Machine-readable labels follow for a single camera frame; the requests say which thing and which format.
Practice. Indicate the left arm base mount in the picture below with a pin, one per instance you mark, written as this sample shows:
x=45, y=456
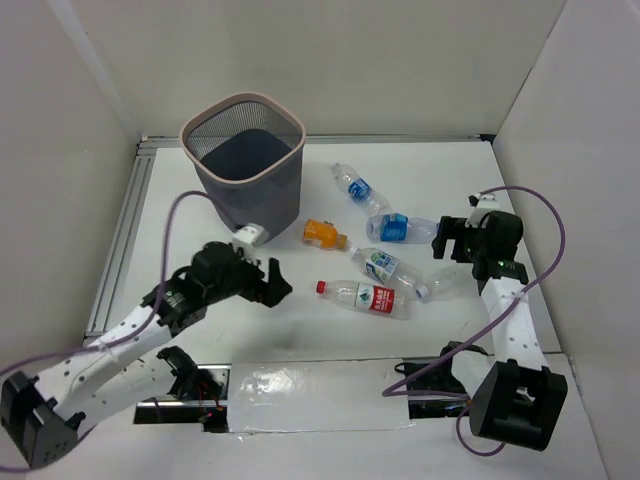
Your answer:
x=198, y=394

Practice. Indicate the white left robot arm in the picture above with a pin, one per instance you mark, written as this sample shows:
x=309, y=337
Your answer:
x=48, y=414

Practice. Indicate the blue label bottle upper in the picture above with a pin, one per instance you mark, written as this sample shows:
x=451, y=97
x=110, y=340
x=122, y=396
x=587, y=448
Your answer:
x=360, y=192

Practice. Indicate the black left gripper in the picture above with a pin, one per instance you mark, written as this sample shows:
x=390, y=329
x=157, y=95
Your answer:
x=261, y=282

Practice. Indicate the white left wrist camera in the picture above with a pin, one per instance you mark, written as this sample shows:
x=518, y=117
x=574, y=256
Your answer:
x=249, y=235

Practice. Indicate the clear bottle white cap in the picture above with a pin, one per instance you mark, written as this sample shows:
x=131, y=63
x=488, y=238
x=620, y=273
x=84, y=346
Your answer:
x=446, y=283

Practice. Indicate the blue label bottle blue cap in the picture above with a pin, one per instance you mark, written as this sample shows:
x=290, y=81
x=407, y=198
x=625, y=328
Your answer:
x=398, y=228

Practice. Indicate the small orange juice bottle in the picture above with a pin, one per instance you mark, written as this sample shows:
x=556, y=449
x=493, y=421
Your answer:
x=323, y=235

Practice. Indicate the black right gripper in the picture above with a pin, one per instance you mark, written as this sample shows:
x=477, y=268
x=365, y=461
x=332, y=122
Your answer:
x=454, y=228

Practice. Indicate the red label water bottle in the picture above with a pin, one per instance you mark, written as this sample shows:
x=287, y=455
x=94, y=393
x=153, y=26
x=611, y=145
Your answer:
x=365, y=298

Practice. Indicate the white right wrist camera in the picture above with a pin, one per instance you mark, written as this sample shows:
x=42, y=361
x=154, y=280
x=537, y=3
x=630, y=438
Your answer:
x=482, y=205

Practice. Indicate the aluminium frame rail left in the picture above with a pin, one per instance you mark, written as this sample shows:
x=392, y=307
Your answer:
x=114, y=274

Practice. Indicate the grey mesh waste bin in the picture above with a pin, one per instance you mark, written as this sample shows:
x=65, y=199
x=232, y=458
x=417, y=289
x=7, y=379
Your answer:
x=247, y=151

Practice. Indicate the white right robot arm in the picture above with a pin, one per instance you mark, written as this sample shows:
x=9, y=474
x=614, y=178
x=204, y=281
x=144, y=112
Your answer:
x=515, y=398

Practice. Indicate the green label water bottle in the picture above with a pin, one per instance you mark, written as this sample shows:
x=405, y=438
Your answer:
x=391, y=272

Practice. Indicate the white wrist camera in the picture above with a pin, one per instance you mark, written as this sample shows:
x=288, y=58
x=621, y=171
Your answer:
x=482, y=205
x=249, y=235

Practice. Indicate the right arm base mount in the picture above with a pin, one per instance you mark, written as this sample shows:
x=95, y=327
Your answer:
x=446, y=398

